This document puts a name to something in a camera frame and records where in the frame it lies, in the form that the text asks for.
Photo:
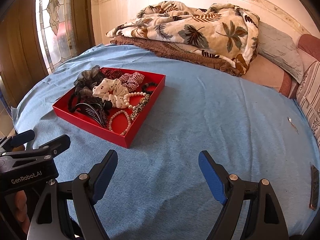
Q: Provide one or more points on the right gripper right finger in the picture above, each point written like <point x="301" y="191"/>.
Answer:
<point x="265" y="219"/>

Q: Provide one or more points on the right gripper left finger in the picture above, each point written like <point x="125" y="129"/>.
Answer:
<point x="51" y="219"/>

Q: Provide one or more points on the black hair claw clip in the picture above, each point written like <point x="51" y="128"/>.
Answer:
<point x="96" y="110"/>

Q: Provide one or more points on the white dotted scrunchie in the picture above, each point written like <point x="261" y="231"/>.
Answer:
<point x="113" y="91"/>

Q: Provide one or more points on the dark red polka scrunchie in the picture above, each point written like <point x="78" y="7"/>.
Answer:
<point x="110" y="73"/>

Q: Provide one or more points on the red plaid scrunchie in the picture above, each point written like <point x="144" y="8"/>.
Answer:
<point x="131" y="81"/>

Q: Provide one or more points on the person left hand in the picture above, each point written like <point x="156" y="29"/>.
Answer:
<point x="18" y="204"/>

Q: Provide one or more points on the black smartphone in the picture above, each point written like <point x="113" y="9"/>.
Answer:
<point x="314" y="188"/>

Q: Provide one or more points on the red tray box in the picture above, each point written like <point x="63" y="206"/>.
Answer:
<point x="119" y="124"/>

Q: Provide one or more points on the blue bed cloth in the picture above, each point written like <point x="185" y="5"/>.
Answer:
<point x="158" y="190"/>

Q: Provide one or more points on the striped floral pillow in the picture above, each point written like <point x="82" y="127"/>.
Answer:
<point x="308" y="98"/>

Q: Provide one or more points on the pink quilted mattress cover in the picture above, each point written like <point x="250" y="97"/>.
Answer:
<point x="263" y="72"/>

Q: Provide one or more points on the stained glass window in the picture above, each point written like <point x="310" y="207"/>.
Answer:
<point x="55" y="32"/>

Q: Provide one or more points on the grey-blue pillow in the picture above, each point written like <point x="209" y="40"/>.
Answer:
<point x="280" y="49"/>

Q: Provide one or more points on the floral leaf blanket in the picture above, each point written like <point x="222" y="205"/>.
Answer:
<point x="222" y="37"/>

